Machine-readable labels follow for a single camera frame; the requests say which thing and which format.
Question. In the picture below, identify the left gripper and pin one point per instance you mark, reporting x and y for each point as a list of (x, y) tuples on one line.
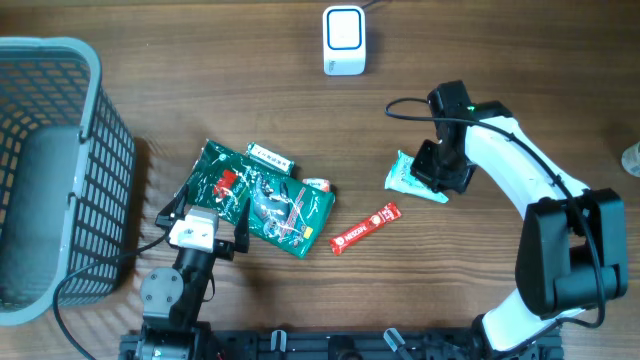
[(225, 249)]

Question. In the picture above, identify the green 3M gloves packet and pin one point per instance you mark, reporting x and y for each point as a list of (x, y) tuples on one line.
[(284, 211)]

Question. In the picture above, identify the teal wet wipes packet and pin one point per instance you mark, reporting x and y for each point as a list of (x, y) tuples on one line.
[(401, 180)]

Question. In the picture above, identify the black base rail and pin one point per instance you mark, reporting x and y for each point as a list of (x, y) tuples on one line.
[(433, 344)]

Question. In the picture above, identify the grey black plastic basket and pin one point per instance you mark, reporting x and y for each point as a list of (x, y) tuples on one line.
[(67, 169)]

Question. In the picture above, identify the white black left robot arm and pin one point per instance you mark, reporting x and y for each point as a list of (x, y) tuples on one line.
[(172, 296)]

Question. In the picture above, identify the red Nescafe stick sachet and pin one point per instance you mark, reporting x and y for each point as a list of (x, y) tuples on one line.
[(376, 221)]

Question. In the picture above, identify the white barcode scanner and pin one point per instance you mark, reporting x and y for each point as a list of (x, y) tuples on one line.
[(344, 40)]

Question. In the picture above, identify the orange white small carton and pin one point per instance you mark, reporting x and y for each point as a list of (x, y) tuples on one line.
[(318, 183)]

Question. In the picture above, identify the green white gum pack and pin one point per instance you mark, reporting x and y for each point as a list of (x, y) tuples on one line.
[(269, 158)]

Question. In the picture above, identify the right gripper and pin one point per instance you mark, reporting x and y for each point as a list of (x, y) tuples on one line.
[(422, 168)]

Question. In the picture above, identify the green lid seasoning jar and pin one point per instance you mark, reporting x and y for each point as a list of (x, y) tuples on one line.
[(630, 160)]

